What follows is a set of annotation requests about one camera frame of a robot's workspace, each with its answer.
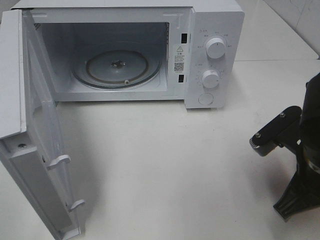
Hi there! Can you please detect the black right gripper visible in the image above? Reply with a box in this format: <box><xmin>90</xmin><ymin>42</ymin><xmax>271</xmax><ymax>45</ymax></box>
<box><xmin>273</xmin><ymin>119</ymin><xmax>320</xmax><ymax>221</ymax></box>

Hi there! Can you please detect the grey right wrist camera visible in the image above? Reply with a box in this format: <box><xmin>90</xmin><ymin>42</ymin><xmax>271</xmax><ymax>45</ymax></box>
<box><xmin>249</xmin><ymin>105</ymin><xmax>302</xmax><ymax>157</ymax></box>

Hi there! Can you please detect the white microwave door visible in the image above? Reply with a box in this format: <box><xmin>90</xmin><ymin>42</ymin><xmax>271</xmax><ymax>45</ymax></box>
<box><xmin>0</xmin><ymin>9</ymin><xmax>85</xmax><ymax>240</ymax></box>

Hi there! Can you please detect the glass microwave turntable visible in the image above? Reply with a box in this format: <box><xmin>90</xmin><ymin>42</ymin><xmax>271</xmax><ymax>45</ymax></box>
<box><xmin>73</xmin><ymin>49</ymin><xmax>162</xmax><ymax>90</ymax></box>

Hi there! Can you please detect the white microwave knob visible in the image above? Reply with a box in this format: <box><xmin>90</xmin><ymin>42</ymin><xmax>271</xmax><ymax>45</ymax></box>
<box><xmin>201</xmin><ymin>70</ymin><xmax>220</xmax><ymax>89</ymax></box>
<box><xmin>205</xmin><ymin>36</ymin><xmax>226</xmax><ymax>59</ymax></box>

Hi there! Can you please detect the white microwave oven body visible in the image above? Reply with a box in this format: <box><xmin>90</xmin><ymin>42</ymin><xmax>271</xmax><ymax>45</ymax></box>
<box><xmin>8</xmin><ymin>0</ymin><xmax>245</xmax><ymax>109</ymax></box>

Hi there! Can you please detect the white lower microwave knob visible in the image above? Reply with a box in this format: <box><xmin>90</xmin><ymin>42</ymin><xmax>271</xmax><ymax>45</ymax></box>
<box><xmin>201</xmin><ymin>70</ymin><xmax>220</xmax><ymax>89</ymax></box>

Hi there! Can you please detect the round white door button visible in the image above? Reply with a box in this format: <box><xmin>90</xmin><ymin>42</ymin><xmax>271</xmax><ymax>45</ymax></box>
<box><xmin>198</xmin><ymin>93</ymin><xmax>214</xmax><ymax>106</ymax></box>

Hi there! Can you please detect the white upper microwave knob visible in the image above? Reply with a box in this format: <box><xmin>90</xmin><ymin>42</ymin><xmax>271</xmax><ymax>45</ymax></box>
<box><xmin>205</xmin><ymin>36</ymin><xmax>226</xmax><ymax>59</ymax></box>

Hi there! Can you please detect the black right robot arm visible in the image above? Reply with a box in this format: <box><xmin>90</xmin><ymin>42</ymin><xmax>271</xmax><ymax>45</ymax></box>
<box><xmin>273</xmin><ymin>74</ymin><xmax>320</xmax><ymax>221</ymax></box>

